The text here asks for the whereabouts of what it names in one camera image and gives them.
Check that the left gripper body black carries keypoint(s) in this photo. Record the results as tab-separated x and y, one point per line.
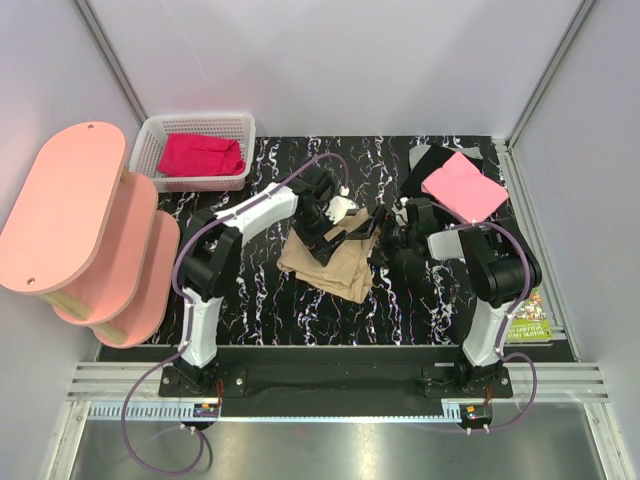
312	227

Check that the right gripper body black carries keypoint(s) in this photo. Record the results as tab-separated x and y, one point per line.
393	237

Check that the beige t shirt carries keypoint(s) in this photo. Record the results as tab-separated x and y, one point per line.
347	274

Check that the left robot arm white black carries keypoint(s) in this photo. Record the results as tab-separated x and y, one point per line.
210	258

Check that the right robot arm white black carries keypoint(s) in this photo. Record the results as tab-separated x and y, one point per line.
501	268

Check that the pink folded t shirt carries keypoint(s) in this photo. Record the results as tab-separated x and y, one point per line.
463	189

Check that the black folded t shirt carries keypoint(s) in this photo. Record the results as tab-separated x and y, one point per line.
411	187

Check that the magenta t shirt in basket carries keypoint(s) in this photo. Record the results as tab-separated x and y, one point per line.
193	155

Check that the white plastic basket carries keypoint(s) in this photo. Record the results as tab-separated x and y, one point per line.
153	135

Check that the green treehouse book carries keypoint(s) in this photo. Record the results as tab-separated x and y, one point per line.
530	323

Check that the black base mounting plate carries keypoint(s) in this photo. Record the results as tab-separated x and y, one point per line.
321	383

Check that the pink tiered shelf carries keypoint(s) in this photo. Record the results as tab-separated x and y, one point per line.
86	236

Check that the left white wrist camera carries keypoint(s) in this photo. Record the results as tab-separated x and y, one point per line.
341	206

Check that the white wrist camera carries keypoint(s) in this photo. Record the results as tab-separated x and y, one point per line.
400	212
341	206

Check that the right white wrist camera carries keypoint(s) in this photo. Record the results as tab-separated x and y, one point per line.
400	212

